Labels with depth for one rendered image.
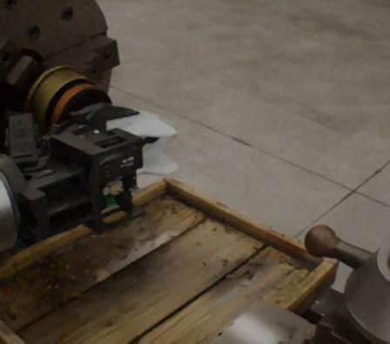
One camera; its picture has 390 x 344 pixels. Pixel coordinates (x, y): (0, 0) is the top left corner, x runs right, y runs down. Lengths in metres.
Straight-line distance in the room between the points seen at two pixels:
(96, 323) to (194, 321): 0.11
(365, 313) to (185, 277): 0.41
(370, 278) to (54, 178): 0.25
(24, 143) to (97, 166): 0.08
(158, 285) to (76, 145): 0.27
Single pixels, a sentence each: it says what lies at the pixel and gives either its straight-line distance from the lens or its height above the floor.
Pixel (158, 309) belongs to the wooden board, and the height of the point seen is 0.88.
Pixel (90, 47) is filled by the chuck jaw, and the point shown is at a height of 1.11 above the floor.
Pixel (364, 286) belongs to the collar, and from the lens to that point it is 0.30.
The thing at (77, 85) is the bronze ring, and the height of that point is 1.11.
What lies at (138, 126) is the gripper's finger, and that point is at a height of 1.11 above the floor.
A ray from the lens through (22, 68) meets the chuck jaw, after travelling 0.63.
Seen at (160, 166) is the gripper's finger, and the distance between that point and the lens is 0.53.
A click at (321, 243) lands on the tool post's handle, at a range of 0.32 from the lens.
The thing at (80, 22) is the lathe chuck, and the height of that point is 1.14.
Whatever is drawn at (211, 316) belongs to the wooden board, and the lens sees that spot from 0.62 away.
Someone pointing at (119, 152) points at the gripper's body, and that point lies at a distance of 0.45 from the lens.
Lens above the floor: 1.33
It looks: 28 degrees down
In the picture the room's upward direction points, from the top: straight up
